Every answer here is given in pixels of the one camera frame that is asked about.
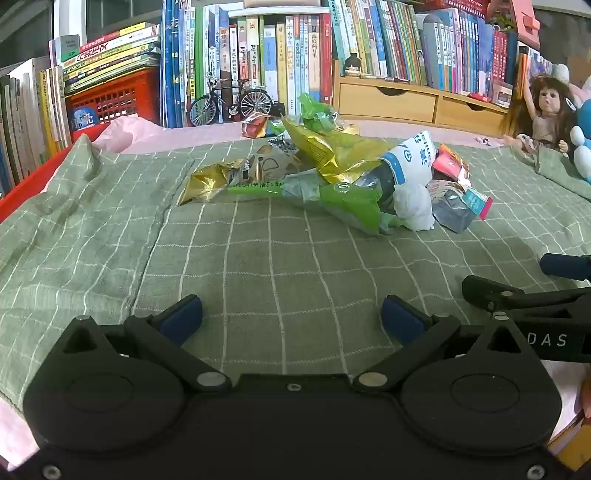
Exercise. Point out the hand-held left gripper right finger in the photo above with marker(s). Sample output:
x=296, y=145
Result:
x=401, y=318

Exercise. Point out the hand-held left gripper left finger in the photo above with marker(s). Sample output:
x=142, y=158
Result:
x=182, y=318

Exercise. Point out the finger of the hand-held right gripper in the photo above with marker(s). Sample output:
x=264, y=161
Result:
x=556, y=265
x=485, y=290

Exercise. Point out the grey packet with pink end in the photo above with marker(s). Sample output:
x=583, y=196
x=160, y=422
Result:
x=450, y=207

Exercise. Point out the white tissue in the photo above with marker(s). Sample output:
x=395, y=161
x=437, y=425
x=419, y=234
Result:
x=413, y=207

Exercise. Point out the green plastic bag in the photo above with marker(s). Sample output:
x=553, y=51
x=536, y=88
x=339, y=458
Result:
x=346, y=203

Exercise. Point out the white and blue wipes packet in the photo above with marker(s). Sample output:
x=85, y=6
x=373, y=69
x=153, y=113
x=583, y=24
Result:
x=413, y=154

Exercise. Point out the beige cookie-print packet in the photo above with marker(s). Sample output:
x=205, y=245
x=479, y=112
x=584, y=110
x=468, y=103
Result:
x=272, y=164

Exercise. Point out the light green bag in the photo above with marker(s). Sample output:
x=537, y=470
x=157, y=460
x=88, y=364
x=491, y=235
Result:
x=314, y=110

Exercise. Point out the row of pale-spined books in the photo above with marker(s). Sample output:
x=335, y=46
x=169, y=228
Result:
x=32, y=120

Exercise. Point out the row of tall upright books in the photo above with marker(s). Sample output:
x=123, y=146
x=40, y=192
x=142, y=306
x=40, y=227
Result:
x=231, y=50

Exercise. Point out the stack of flat-lying books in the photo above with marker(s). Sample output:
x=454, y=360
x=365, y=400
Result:
x=111, y=50

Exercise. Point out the green checked blanket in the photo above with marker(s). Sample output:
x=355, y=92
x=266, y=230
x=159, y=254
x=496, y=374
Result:
x=277, y=258

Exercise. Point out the blue cat plush toy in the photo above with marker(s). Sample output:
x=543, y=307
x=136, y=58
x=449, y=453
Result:
x=584, y=134

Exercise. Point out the small candy wrapper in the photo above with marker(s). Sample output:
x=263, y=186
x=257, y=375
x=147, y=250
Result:
x=482, y=140

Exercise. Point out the long-haired doll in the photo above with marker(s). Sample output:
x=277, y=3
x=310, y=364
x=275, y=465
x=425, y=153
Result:
x=545, y=99

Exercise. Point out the small pink case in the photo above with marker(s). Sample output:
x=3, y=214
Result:
x=502, y=92

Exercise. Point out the white plush toy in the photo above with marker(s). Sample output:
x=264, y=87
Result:
x=561, y=74

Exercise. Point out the wooden drawer organizer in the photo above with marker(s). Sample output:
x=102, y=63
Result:
x=383, y=104

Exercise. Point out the black model bicycle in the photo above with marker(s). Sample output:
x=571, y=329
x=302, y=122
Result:
x=253, y=105

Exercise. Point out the red plastic crate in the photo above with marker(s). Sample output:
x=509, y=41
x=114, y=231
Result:
x=120, y=99

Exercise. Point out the pink cardboard box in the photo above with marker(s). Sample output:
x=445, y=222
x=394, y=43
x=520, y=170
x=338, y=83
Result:
x=524, y=21

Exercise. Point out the small black-haired figurine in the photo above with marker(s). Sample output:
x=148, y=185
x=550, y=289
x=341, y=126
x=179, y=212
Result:
x=353, y=67

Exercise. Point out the white flat folder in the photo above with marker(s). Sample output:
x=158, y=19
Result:
x=277, y=11

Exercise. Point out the red bed rail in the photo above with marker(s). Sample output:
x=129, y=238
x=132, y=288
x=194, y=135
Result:
x=27, y=184

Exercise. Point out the white window frame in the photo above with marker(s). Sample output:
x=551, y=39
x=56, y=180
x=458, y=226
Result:
x=69, y=21

